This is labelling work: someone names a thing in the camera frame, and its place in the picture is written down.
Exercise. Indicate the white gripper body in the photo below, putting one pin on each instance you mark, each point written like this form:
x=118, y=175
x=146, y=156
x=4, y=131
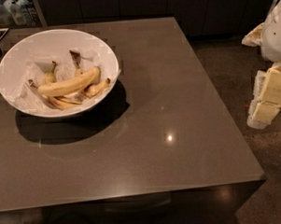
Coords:
x=275, y=36

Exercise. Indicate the yellow taped gripper finger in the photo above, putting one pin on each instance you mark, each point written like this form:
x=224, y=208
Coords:
x=266, y=103

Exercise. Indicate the yellow banana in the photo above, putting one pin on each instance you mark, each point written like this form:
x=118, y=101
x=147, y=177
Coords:
x=70, y=85

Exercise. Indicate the banana peel pieces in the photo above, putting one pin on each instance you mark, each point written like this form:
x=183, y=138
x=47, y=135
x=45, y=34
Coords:
x=63, y=102

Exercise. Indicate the white bowl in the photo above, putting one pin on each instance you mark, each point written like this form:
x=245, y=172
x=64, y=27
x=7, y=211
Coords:
x=55, y=41

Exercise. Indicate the white paper napkin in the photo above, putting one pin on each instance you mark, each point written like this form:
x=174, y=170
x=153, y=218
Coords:
x=15, y=72

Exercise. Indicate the shelf with bottles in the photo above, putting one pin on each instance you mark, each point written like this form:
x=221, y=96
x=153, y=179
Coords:
x=21, y=13

